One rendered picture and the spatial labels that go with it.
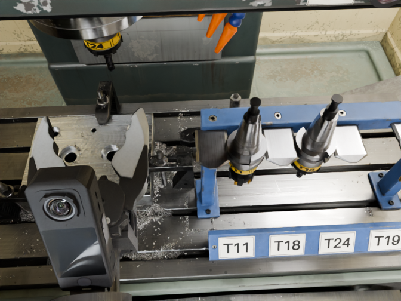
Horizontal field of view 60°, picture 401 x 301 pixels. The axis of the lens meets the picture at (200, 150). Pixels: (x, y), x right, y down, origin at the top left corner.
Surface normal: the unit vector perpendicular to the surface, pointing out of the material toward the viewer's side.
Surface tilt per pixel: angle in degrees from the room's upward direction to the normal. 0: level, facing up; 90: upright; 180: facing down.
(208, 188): 90
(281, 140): 0
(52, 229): 63
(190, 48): 90
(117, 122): 0
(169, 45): 91
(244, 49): 90
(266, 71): 0
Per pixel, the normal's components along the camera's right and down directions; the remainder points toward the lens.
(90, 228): 0.06, 0.51
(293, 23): 0.05, 0.84
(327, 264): 0.00, -0.54
